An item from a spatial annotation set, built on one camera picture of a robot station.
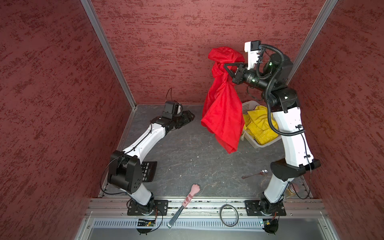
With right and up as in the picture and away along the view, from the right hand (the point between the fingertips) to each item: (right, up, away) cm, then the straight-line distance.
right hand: (224, 68), depth 57 cm
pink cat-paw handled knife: (-12, -58, +22) cm, 63 cm away
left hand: (-14, -21, +28) cm, 38 cm away
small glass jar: (+35, -56, +14) cm, 68 cm away
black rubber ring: (+1, -69, +14) cm, 70 cm away
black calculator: (-39, -50, +28) cm, 69 cm away
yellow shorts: (+29, -24, +39) cm, 54 cm away
